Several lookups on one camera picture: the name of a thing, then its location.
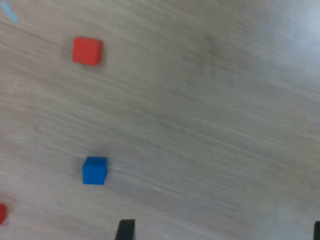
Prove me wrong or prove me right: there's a red cube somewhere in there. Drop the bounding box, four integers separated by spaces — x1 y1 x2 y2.
0 203 8 226
71 36 104 67

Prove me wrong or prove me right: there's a creased light blue tape piece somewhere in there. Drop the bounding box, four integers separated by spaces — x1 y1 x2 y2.
0 1 20 25

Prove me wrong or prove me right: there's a blue cube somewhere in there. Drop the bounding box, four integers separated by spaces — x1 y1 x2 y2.
82 156 108 186

